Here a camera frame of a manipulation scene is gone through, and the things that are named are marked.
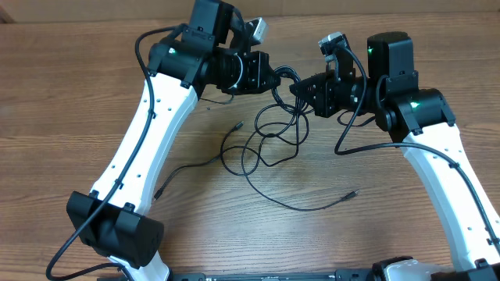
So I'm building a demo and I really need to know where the black USB-A cable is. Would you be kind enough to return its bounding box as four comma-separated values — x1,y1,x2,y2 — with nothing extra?
220,97,360,212

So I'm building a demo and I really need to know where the black USB-C cable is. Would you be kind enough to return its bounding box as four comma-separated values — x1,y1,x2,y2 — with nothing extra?
152,65,312,202

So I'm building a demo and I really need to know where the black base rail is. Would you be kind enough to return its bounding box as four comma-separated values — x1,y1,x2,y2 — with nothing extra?
97,255,445,281

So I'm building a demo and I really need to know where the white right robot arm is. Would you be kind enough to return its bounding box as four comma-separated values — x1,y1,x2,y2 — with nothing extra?
290,31,499,280

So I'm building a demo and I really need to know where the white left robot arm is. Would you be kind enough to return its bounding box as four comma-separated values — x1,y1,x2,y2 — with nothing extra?
66,1,280,280

